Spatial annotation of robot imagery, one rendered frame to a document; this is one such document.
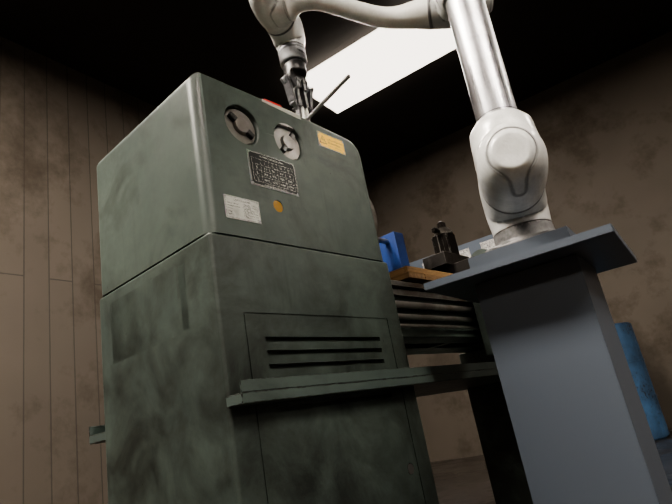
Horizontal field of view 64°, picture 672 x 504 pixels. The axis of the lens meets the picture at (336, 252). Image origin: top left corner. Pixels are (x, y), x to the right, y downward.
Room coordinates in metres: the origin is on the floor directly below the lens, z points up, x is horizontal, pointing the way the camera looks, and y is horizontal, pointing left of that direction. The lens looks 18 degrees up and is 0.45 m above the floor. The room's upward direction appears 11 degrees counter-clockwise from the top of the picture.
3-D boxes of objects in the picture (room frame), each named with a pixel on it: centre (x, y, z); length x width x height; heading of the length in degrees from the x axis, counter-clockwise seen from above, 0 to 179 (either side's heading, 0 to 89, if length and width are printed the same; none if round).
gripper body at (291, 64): (1.48, 0.02, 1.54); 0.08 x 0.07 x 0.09; 141
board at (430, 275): (1.91, -0.17, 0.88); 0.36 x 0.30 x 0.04; 51
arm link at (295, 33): (1.47, 0.02, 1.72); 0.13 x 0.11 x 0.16; 165
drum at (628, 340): (4.21, -1.82, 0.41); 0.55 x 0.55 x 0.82
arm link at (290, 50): (1.48, 0.02, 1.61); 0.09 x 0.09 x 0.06
